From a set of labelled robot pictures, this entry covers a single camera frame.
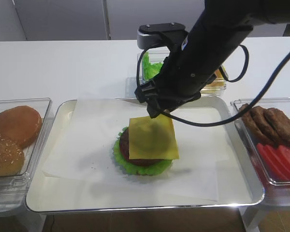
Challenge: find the green lettuce on burger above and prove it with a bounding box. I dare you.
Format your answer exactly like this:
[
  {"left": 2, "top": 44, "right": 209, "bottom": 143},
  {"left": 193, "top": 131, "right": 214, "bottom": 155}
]
[{"left": 113, "top": 127, "right": 173, "bottom": 176}]

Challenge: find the red tomato slice back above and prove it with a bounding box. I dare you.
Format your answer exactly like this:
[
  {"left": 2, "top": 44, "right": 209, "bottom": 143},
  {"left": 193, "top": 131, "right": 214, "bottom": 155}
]
[{"left": 257, "top": 143, "right": 290, "bottom": 181}]

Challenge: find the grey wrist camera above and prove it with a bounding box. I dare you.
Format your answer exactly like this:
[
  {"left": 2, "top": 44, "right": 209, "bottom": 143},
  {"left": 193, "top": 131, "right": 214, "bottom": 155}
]
[{"left": 137, "top": 22, "right": 188, "bottom": 50}]

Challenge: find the red tomato slice middle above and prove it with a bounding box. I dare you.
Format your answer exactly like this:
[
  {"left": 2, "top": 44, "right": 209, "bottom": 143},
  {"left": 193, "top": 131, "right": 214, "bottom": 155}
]
[{"left": 266, "top": 145, "right": 290, "bottom": 181}]

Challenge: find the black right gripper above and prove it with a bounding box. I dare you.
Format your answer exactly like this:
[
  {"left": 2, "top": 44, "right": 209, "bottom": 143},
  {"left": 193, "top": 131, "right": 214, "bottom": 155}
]
[{"left": 135, "top": 48, "right": 224, "bottom": 118}]

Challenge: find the brown patty middle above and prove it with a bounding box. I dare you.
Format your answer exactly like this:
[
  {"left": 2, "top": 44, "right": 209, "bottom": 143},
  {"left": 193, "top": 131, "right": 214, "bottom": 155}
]
[{"left": 250, "top": 106, "right": 284, "bottom": 146}]

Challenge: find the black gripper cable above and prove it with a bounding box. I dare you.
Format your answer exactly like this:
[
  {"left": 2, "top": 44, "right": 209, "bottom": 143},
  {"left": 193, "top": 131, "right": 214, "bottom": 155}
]
[{"left": 135, "top": 31, "right": 290, "bottom": 128}]

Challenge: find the plain bun bottom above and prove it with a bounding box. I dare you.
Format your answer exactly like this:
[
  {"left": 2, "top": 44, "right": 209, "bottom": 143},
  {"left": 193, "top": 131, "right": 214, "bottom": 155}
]
[{"left": 0, "top": 105, "right": 42, "bottom": 149}]

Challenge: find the sesame bun top left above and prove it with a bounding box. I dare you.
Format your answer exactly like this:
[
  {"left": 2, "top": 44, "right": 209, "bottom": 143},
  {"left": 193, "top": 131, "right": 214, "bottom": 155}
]
[{"left": 0, "top": 134, "right": 25, "bottom": 177}]

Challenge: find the clear lettuce and cheese container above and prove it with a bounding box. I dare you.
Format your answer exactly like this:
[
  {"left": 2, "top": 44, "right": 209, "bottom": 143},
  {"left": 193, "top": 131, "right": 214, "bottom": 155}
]
[{"left": 139, "top": 50, "right": 226, "bottom": 96}]

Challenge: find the silver metal tray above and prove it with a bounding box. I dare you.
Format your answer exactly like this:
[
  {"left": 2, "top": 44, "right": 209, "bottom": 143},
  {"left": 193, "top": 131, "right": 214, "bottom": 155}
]
[{"left": 26, "top": 100, "right": 265, "bottom": 213}]

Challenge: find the brown patty front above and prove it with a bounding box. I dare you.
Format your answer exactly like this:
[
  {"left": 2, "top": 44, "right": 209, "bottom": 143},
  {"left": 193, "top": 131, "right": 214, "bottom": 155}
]
[{"left": 264, "top": 108, "right": 290, "bottom": 146}]

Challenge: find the clear patty and tomato container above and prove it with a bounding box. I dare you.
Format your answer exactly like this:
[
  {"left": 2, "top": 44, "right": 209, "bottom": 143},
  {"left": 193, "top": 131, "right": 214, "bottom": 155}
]
[{"left": 234, "top": 98, "right": 290, "bottom": 207}]

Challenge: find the green lettuce in container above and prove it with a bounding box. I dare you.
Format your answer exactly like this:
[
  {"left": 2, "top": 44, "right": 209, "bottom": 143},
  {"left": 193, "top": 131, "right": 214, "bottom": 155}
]
[{"left": 142, "top": 52, "right": 163, "bottom": 81}]

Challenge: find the clear bun container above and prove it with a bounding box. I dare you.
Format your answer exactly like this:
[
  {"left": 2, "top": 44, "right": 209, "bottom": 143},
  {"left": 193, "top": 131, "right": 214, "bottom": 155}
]
[{"left": 0, "top": 98, "right": 54, "bottom": 214}]

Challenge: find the yellow cheese slice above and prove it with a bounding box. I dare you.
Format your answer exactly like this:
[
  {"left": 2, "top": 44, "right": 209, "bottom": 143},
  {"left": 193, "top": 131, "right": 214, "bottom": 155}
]
[{"left": 128, "top": 115, "right": 179, "bottom": 160}]

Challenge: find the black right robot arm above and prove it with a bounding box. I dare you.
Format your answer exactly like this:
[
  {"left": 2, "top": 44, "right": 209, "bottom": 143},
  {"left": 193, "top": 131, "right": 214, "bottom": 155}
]
[{"left": 135, "top": 0, "right": 290, "bottom": 118}]

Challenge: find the brown patty on burger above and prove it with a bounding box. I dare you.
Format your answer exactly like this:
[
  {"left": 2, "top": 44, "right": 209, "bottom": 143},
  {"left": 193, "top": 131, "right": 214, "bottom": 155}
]
[{"left": 119, "top": 128, "right": 161, "bottom": 167}]

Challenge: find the brown patty back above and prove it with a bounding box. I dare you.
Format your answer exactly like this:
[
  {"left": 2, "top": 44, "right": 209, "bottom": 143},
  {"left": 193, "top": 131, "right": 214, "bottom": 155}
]
[{"left": 242, "top": 109, "right": 274, "bottom": 145}]

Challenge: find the orange cheese slice in container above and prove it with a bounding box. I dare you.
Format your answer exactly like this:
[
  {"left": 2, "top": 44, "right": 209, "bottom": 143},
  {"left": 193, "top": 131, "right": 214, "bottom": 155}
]
[{"left": 205, "top": 65, "right": 228, "bottom": 89}]

